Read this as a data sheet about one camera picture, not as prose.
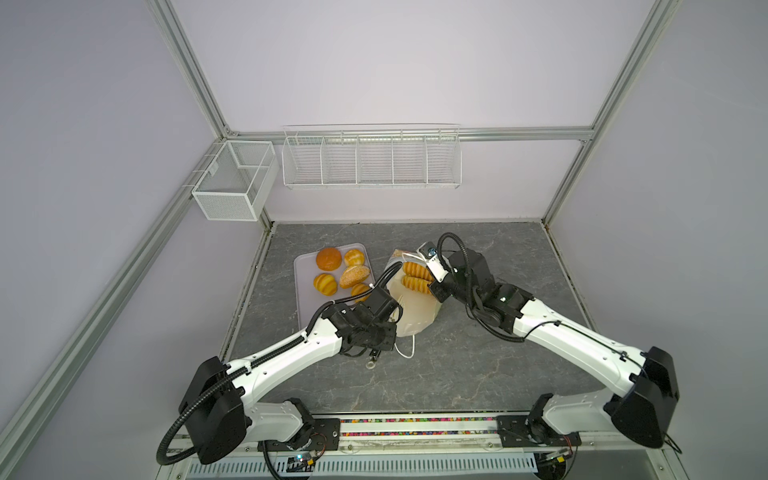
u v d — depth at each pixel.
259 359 0.44
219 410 0.40
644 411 0.39
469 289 0.56
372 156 0.99
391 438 0.74
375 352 0.71
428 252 0.64
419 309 0.89
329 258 1.05
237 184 1.03
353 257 1.05
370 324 0.60
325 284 0.99
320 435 0.74
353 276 0.99
